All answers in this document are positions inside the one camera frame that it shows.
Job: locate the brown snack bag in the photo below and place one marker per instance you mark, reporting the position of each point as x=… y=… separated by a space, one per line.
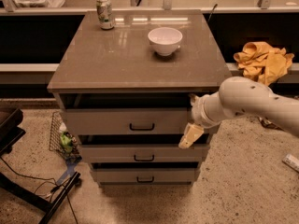
x=268 y=124

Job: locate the grey drawer cabinet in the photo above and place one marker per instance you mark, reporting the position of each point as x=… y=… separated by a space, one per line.
x=118 y=68

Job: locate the wire mesh basket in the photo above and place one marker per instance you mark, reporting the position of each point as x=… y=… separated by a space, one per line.
x=58 y=127

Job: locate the grey drawer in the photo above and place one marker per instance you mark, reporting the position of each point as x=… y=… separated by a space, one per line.
x=142 y=153
x=126 y=121
x=145 y=176

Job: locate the grey bottom drawer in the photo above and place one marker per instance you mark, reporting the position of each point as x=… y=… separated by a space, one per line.
x=145 y=176

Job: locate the green snack bag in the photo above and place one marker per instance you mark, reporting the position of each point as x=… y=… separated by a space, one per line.
x=66 y=142

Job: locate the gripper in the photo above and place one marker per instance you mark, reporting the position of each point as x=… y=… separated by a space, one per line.
x=199 y=113

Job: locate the grey middle drawer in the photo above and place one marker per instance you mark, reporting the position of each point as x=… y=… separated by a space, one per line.
x=142 y=153

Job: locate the grey top drawer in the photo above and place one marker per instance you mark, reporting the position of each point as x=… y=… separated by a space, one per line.
x=126 y=121

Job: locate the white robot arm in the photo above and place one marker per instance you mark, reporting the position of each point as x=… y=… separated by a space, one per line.
x=237 y=97

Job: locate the green white drink can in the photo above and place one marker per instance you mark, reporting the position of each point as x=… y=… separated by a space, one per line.
x=104 y=12

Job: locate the white ceramic bowl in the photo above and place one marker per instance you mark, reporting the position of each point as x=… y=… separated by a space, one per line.
x=165 y=40

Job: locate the yellow crumpled cloth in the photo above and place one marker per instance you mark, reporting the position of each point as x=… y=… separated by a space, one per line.
x=263 y=63

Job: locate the white box on floor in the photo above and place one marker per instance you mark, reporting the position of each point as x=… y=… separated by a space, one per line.
x=292 y=162

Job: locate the blue tape on floor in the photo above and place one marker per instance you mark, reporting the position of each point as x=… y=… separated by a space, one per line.
x=68 y=173

